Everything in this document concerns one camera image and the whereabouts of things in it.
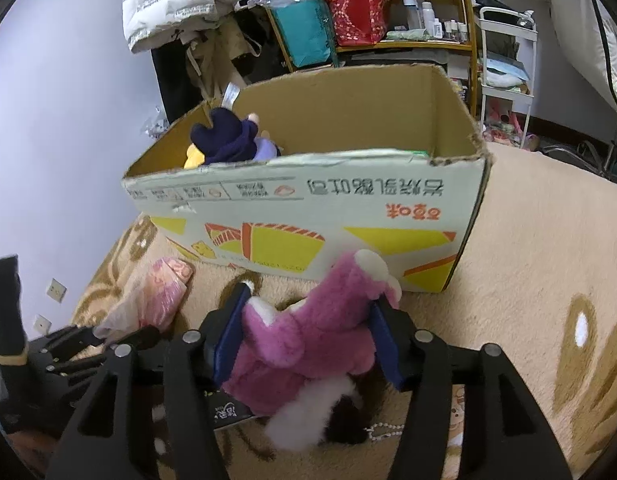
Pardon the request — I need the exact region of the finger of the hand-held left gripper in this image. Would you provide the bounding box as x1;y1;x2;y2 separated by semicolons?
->
31;324;114;358
43;325;162;378

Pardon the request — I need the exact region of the red gift bag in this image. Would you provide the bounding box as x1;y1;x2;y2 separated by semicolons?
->
321;0;393;47

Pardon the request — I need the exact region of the white trolley cart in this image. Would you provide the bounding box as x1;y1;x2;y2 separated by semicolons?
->
476;5;538;151

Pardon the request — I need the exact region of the wooden shelf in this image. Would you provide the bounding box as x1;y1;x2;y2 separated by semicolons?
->
243;0;482;111

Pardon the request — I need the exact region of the pink packet in plastic bag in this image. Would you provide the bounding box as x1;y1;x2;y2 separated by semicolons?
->
96;256;195;341

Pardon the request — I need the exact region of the white puffer jacket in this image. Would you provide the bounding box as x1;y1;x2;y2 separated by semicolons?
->
121;0;255;54

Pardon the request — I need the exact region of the beige patterned blanket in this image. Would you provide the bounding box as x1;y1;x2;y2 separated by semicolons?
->
68;142;617;480

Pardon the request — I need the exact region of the black chair base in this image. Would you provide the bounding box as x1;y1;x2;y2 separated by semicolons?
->
536;125;617;186

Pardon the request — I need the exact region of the row of cosmetic bottles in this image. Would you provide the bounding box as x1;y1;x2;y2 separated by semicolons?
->
401;0;468;41

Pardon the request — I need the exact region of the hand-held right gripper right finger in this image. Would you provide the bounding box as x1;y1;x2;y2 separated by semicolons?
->
371;292;574;480

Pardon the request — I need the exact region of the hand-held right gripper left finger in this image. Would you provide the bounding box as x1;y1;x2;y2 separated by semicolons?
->
47;282;256;480

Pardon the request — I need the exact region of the plastic bag of toys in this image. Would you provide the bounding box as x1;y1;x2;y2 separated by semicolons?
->
141;105;172;141

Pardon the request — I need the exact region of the yellow plush toy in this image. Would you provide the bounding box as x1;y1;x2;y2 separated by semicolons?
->
183;144;206;170

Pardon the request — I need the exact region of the green pouch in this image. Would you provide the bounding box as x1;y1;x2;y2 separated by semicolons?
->
386;27;432;43

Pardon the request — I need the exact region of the teal bag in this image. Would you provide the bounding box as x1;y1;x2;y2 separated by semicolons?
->
266;0;334;68

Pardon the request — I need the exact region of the black hanging bag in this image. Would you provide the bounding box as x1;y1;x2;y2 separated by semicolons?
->
231;7;289;81

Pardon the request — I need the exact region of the pink plush toy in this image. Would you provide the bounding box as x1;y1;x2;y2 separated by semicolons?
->
221;249;403;453

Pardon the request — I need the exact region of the printed cardboard box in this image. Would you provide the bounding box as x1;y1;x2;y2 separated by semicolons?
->
121;62;495;295

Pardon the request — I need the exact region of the dark purple plush toy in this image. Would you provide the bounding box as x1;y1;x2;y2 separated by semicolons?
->
189;82;284;166

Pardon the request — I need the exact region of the black packet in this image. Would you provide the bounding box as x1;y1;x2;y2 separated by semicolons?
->
203;385;256;433

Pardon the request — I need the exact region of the beige trench coat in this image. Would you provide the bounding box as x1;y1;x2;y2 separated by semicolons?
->
181;15;269;106

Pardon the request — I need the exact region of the black coat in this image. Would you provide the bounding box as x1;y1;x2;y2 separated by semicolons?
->
151;45;209;126

